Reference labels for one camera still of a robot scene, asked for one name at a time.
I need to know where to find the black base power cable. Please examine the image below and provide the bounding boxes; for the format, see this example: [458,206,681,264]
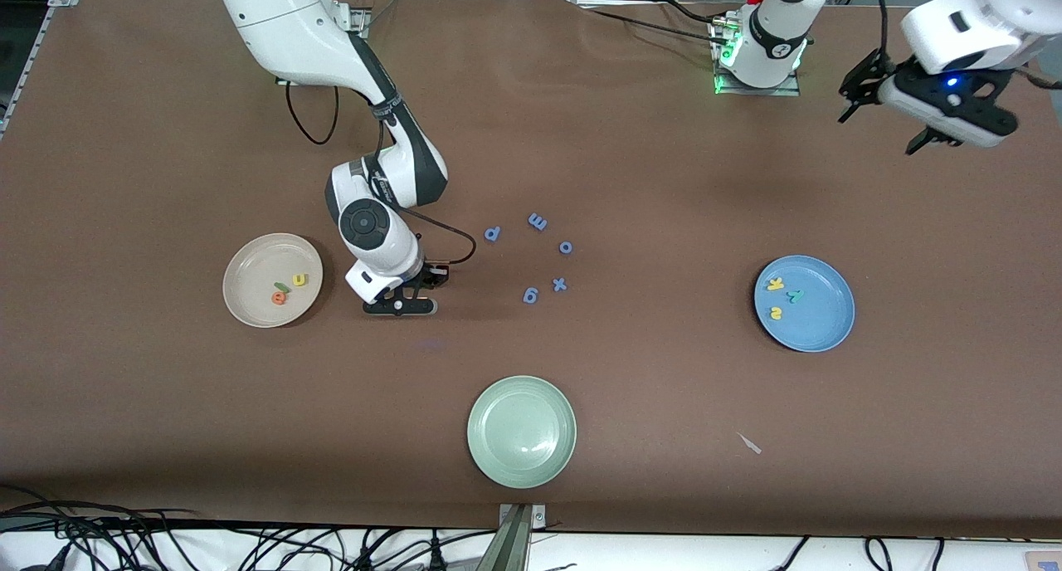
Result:
[581,0,731,47]

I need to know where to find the beige brown plate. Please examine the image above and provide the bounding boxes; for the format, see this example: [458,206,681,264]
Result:
[222,233,324,329]

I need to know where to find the green plate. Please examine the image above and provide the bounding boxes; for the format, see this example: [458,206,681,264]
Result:
[466,375,577,490]

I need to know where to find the black cable tangle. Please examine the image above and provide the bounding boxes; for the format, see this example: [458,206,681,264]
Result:
[0,484,499,571]

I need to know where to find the blue plate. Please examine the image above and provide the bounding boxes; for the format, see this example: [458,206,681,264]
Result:
[753,255,855,353]

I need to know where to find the brown table mat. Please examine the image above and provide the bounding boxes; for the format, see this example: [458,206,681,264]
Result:
[0,0,1062,540]

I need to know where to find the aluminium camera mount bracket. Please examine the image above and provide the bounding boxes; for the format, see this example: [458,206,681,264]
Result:
[477,503,547,571]

